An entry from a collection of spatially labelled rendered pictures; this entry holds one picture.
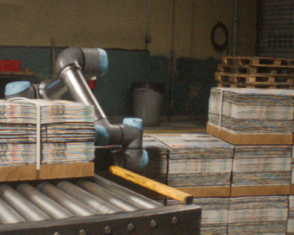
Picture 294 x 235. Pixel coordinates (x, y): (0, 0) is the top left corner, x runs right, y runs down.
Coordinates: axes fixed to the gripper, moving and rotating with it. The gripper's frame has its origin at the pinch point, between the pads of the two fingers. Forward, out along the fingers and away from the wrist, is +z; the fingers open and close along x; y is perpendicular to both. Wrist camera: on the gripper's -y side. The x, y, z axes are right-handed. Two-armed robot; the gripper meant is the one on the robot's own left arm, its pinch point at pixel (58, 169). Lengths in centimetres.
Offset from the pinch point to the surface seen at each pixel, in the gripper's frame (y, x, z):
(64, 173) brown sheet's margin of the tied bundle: 4.3, 23.1, 8.1
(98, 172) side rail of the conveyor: 1.3, 12.3, -9.6
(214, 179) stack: -10, -2, -73
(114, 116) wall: -66, -671, -399
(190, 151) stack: 3, -6, -61
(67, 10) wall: 118, -672, -297
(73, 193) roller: 0.7, 33.2, 9.5
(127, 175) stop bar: 3.1, 27.1, -12.0
